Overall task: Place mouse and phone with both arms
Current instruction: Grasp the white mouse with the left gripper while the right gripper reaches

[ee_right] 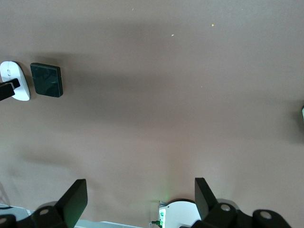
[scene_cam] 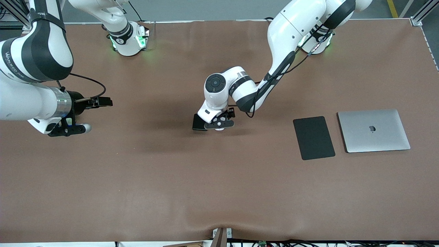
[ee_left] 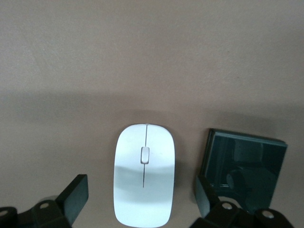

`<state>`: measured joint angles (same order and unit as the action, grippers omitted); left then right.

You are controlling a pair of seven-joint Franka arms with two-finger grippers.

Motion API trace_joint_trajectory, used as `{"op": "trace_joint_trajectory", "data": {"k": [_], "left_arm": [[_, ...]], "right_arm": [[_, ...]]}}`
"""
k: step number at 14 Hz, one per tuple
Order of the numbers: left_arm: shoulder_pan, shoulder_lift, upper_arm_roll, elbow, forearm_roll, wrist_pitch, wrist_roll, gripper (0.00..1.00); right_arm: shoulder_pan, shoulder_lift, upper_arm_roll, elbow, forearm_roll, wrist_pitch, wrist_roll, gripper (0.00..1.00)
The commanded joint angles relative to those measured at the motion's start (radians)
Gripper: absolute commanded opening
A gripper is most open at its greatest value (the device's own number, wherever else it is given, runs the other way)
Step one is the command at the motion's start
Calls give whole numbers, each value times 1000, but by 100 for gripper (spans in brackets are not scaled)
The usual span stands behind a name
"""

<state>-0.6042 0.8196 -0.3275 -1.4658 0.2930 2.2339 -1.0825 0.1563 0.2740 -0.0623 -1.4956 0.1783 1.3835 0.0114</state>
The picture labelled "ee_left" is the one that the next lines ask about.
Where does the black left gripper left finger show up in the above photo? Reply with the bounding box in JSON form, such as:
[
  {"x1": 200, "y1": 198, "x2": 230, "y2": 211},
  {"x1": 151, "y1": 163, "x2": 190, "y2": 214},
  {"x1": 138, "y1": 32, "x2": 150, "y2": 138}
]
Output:
[{"x1": 0, "y1": 174, "x2": 89, "y2": 228}]

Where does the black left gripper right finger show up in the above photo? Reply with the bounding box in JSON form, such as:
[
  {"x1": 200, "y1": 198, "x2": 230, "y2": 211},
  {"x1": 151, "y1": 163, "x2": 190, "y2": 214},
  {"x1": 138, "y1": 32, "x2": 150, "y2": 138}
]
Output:
[{"x1": 191, "y1": 175, "x2": 294, "y2": 228}]

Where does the black phone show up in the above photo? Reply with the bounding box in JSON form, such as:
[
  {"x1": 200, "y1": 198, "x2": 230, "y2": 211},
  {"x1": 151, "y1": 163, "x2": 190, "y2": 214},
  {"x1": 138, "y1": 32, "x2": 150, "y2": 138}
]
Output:
[{"x1": 199, "y1": 128, "x2": 288, "y2": 214}]

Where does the white computer mouse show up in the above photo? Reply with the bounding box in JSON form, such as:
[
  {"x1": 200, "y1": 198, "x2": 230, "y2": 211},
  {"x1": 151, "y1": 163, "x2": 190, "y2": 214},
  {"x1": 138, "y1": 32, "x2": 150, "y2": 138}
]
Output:
[{"x1": 113, "y1": 123, "x2": 176, "y2": 228}]

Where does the brown table cover mat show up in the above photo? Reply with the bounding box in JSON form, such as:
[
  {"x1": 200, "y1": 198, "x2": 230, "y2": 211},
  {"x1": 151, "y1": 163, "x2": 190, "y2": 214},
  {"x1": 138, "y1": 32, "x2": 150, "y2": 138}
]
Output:
[{"x1": 0, "y1": 0, "x2": 304, "y2": 228}]

